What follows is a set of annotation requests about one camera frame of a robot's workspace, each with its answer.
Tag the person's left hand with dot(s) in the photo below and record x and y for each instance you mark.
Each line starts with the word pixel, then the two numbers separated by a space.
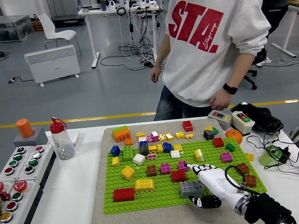
pixel 222 101

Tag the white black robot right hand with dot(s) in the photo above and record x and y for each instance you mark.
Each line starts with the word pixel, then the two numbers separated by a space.
pixel 215 184

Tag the person's right hand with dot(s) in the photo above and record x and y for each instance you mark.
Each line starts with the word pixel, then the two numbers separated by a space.
pixel 157 74

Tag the light grey long toy brick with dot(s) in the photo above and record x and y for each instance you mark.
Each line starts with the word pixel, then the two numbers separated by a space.
pixel 191 186

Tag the dark grey long toy brick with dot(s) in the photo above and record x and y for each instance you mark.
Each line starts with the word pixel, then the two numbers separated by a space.
pixel 191 196

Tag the brown square toy brick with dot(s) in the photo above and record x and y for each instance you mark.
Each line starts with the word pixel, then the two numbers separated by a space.
pixel 243 168
pixel 251 180
pixel 152 171

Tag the red sloped toy brick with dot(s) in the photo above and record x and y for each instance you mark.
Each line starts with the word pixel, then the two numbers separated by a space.
pixel 179 176

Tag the blue square toy brick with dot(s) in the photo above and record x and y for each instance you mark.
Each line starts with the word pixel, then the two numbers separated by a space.
pixel 115 151
pixel 167 147

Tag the person's left forearm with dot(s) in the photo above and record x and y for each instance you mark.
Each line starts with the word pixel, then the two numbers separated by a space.
pixel 240 70

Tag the person's right forearm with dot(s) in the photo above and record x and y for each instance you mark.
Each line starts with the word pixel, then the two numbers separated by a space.
pixel 161 51

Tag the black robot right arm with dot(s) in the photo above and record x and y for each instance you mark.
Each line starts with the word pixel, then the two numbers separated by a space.
pixel 264 207

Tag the magenta square toy brick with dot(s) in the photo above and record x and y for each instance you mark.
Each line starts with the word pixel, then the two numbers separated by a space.
pixel 182 166
pixel 165 169
pixel 226 158

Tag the yellow sloped toy brick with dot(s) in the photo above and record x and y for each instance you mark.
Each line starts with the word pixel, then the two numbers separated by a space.
pixel 209 128

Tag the green and white toy brick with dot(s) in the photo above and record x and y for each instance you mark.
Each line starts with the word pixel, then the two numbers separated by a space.
pixel 216 131

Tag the yellow and white toy brick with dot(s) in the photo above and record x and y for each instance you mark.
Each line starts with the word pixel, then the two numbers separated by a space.
pixel 199 156

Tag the small green toy brick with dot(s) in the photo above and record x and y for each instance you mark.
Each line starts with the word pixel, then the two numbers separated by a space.
pixel 231 147

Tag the white square toy brick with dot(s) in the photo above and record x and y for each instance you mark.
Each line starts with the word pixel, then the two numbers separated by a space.
pixel 175 155
pixel 139 159

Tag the green studded baseplate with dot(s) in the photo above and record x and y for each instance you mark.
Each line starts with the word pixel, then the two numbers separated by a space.
pixel 161 200

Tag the tall magenta toy brick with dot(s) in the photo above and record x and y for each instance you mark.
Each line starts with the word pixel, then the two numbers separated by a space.
pixel 155 136

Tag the pink toy brick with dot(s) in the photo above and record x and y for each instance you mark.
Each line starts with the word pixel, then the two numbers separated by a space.
pixel 150 138

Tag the small white toy brick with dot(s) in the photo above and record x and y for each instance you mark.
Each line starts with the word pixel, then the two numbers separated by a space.
pixel 142 139

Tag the yellow curved toy brick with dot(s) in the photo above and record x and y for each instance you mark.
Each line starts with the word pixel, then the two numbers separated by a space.
pixel 144 186

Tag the small blue toy brick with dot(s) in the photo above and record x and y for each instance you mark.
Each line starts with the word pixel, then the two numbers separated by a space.
pixel 143 143

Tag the large orange toy brick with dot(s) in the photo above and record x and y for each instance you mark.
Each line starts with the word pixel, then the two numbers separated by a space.
pixel 122 137

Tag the small orange toy brick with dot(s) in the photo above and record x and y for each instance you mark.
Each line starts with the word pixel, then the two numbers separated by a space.
pixel 129 142

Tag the dark grey sloped toy brick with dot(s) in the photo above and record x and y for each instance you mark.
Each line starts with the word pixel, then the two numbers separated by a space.
pixel 144 151

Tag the tall green toy brick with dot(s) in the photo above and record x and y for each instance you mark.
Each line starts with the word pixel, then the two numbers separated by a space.
pixel 128 153

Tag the large yellow square toy brick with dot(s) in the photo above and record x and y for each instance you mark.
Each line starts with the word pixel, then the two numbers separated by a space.
pixel 128 173

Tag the red long toy brick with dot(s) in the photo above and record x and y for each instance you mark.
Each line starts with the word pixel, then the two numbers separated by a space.
pixel 124 195

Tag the small yellow toy brick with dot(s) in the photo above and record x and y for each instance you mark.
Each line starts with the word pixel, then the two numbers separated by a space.
pixel 115 161

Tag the black power strip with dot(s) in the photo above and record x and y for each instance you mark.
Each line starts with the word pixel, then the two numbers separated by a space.
pixel 148 65

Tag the black wristwatch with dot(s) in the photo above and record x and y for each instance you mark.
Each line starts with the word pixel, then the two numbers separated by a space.
pixel 230 88

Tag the dark grey cube brick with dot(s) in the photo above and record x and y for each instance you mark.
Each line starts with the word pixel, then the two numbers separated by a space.
pixel 209 135

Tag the orange fruit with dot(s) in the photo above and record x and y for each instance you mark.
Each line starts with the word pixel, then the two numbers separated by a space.
pixel 233 137

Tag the person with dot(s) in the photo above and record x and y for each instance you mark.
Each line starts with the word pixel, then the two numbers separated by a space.
pixel 210 58

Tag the black electronic device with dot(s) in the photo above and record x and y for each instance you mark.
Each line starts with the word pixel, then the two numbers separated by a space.
pixel 264 121

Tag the small yellow flat brick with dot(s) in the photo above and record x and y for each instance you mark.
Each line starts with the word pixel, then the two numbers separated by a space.
pixel 189 136

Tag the green translucent cup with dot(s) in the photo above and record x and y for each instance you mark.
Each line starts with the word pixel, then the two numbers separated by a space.
pixel 266 159

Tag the white power strip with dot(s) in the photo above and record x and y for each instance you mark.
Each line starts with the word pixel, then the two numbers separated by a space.
pixel 265 61

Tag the black office chair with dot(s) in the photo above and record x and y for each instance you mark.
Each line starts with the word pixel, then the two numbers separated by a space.
pixel 261 57

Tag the lime green flat brick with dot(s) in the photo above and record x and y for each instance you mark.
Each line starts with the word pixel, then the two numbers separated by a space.
pixel 119 129

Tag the small pink flat brick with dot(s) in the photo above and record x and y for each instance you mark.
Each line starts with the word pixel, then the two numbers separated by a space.
pixel 151 156

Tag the black plug adapter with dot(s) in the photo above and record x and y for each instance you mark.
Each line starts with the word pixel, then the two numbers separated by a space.
pixel 285 152

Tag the grey-blue cylinder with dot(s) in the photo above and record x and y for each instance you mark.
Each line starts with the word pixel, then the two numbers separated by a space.
pixel 103 5

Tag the white desk with gadgets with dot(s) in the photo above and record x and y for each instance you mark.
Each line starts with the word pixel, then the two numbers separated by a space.
pixel 95 11

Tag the black platform dolly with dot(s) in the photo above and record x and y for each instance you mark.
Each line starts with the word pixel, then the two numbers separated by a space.
pixel 68 22

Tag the white electric panel heater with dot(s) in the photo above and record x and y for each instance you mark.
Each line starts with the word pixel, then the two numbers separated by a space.
pixel 52 65

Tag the white plastic chair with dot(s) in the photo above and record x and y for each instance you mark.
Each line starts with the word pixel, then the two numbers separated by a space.
pixel 56 35

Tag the clear bottle with red cap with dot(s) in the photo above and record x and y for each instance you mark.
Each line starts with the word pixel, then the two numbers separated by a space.
pixel 63 142

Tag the brown cardboard box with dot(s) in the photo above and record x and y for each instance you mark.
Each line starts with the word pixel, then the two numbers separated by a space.
pixel 37 25

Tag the grey block base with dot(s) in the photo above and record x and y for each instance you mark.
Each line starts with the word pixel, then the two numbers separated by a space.
pixel 39 140

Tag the orange cylinder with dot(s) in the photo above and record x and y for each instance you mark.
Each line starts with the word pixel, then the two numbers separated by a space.
pixel 25 128

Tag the floor power socket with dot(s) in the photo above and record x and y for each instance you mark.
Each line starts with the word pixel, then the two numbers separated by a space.
pixel 14 79

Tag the clear plastic crate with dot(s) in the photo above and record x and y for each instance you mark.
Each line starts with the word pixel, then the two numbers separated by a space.
pixel 15 28

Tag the grey four-button control box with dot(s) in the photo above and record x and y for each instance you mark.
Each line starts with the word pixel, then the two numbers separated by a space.
pixel 13 163
pixel 32 162

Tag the control box with emergency stop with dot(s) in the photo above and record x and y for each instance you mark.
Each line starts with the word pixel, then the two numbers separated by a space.
pixel 21 186

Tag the brass fitting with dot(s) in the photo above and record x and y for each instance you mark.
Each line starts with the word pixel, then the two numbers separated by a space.
pixel 1 207

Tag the grey two-button switch box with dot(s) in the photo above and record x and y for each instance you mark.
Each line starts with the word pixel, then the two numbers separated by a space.
pixel 223 123

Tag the beige two-button switch box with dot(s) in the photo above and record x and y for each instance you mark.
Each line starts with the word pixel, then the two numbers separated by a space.
pixel 241 128

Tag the small white camera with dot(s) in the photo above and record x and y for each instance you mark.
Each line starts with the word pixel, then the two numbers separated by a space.
pixel 112 5

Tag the white desk frame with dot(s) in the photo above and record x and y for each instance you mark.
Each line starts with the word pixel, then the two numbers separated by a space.
pixel 289 30

